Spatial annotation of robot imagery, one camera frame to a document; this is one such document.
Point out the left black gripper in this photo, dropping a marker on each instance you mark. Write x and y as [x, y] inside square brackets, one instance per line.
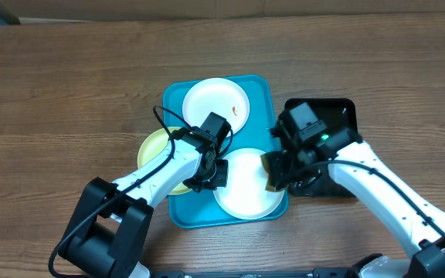
[221, 180]

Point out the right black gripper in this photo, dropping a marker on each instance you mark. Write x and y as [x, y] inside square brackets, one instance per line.
[277, 170]

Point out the yellow green sponge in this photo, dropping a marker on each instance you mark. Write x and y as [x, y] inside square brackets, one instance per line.
[273, 165]

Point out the white plate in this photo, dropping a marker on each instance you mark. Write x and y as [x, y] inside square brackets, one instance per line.
[245, 195]
[220, 96]

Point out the yellow plate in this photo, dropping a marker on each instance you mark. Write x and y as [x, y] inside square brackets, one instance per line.
[151, 147]

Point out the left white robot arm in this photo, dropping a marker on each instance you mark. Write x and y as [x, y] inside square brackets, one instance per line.
[108, 228]

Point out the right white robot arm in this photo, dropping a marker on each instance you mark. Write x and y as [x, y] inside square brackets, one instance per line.
[349, 161]

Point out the teal plastic tray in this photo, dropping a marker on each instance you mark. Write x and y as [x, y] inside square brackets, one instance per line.
[199, 210]

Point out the black water tray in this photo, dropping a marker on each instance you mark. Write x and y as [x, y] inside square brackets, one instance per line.
[334, 112]

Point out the white plate top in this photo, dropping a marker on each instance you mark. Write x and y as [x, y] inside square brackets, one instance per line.
[220, 96]

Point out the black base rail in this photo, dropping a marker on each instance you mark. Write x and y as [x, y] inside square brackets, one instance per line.
[320, 272]

